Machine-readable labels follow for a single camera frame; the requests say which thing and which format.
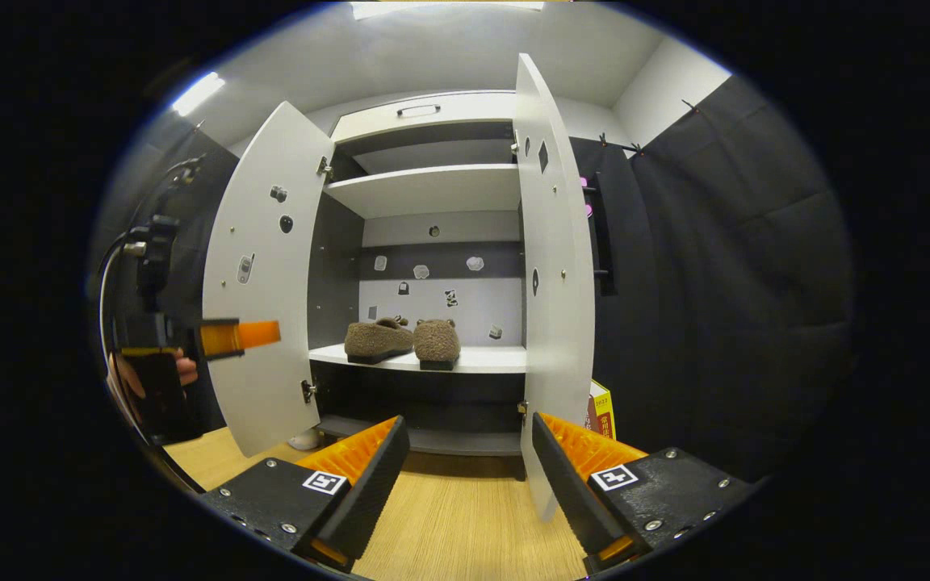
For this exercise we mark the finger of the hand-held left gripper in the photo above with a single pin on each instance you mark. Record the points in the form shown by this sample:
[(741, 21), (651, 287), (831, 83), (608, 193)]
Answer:
[(255, 333)]

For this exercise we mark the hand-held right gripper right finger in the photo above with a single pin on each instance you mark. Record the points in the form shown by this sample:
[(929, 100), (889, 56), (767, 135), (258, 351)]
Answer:
[(566, 492)]

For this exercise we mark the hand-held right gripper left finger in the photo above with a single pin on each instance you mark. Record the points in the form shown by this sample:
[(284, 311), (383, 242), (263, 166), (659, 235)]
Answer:
[(372, 492)]

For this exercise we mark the white cabinet door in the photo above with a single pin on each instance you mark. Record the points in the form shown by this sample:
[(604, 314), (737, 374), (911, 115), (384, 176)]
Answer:
[(263, 387), (554, 347)]

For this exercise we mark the brown fuzzy shoe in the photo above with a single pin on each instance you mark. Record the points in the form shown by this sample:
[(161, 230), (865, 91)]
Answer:
[(437, 343), (376, 339)]

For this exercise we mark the white shoe cabinet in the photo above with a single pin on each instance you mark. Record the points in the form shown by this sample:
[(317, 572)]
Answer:
[(433, 190)]

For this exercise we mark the small white round object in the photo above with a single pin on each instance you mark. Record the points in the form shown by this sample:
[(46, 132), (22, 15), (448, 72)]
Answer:
[(303, 440)]

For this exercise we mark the yellow book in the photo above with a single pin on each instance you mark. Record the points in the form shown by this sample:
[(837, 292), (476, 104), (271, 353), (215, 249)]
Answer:
[(598, 389)]

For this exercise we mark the narrow ceiling light strip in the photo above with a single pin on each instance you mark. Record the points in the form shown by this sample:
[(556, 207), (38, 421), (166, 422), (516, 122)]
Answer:
[(197, 94)]

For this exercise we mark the black backdrop cloth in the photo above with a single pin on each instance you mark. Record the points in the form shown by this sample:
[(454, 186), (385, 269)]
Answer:
[(739, 282)]

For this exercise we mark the wide ceiling light panel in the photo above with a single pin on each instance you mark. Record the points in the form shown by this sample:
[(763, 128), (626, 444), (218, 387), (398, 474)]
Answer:
[(445, 8)]

